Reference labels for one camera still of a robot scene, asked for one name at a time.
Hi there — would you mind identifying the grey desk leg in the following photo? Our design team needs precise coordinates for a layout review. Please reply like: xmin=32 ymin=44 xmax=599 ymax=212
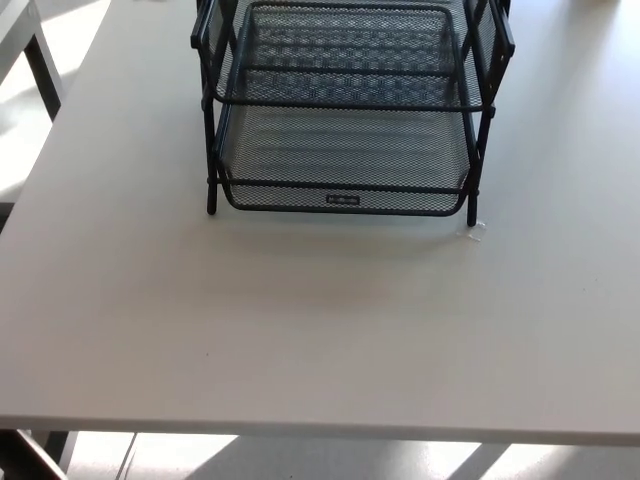
xmin=42 ymin=430 xmax=79 ymax=474

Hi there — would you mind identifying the black mesh tray with label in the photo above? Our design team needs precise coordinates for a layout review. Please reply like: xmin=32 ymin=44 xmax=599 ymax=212
xmin=214 ymin=106 xmax=474 ymax=217

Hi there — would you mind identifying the clear tape piece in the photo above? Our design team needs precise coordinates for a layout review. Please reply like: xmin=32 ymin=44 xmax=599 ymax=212
xmin=461 ymin=219 xmax=488 ymax=243

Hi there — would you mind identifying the small black mesh tray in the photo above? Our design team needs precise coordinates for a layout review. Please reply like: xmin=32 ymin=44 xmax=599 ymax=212
xmin=229 ymin=0 xmax=464 ymax=77

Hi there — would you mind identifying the dark red chair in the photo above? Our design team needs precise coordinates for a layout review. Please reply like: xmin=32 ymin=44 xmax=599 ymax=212
xmin=0 ymin=428 xmax=69 ymax=480

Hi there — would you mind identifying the white side table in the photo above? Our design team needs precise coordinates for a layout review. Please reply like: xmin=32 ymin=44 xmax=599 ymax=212
xmin=0 ymin=0 xmax=64 ymax=122

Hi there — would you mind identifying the black metal organizer frame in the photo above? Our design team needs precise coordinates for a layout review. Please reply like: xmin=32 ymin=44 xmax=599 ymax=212
xmin=189 ymin=0 xmax=516 ymax=227

